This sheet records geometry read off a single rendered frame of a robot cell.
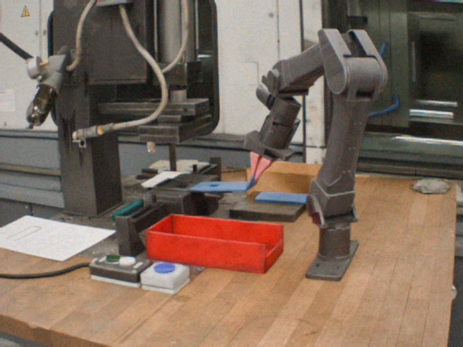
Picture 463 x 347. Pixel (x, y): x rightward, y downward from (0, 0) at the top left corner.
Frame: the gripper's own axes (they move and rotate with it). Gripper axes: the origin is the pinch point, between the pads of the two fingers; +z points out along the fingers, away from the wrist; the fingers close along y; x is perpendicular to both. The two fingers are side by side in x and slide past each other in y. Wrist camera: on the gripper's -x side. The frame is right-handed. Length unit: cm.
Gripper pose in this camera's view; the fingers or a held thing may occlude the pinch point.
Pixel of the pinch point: (254, 178)
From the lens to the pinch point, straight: 133.9
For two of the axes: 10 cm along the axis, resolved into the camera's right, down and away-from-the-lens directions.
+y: -8.5, -4.7, 2.3
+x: -3.7, 2.2, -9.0
